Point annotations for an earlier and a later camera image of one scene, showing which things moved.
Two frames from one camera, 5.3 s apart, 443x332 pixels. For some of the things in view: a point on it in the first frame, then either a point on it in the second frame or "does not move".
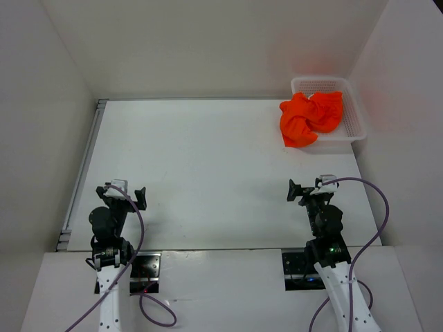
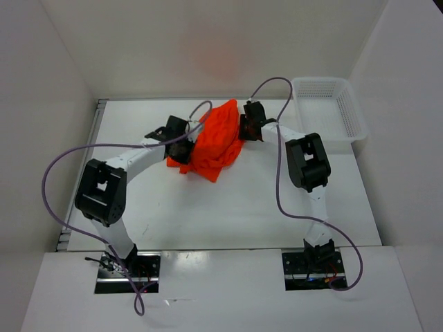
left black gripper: x=140 y=195 -> x=186 y=158
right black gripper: x=295 y=189 -> x=243 y=135
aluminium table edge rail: x=65 y=234 does not move
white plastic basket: x=352 y=126 does not move
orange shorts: x=302 y=118 -> x=217 y=144
